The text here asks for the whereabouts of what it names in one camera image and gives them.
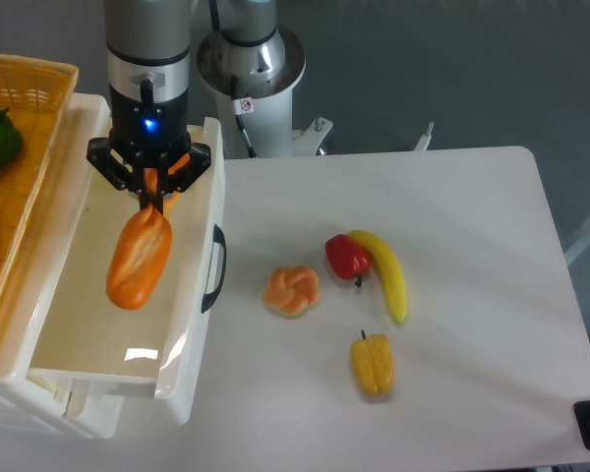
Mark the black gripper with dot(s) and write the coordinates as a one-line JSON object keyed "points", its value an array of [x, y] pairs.
{"points": [[148, 150]]}

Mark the long orange bread loaf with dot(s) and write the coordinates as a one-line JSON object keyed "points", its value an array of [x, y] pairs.
{"points": [[140, 256]]}

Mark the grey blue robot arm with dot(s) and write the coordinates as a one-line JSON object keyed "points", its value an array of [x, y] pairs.
{"points": [[149, 43]]}

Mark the open upper white drawer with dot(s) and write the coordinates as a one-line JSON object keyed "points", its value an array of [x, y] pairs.
{"points": [[156, 351]]}

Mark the round knotted bread roll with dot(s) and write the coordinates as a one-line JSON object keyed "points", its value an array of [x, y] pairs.
{"points": [[292, 290]]}

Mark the white plastic drawer cabinet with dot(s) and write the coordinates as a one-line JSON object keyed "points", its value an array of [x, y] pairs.
{"points": [[35, 402]]}

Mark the orange woven basket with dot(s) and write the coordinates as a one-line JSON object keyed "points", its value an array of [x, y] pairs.
{"points": [[36, 92]]}

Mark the red bell pepper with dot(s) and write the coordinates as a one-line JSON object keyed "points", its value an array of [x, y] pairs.
{"points": [[348, 260]]}

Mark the yellow banana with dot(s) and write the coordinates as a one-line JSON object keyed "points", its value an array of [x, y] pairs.
{"points": [[389, 271]]}

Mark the yellow bell pepper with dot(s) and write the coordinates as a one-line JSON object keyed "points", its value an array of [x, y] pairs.
{"points": [[372, 364]]}

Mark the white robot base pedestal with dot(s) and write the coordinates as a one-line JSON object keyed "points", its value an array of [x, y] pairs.
{"points": [[253, 90]]}

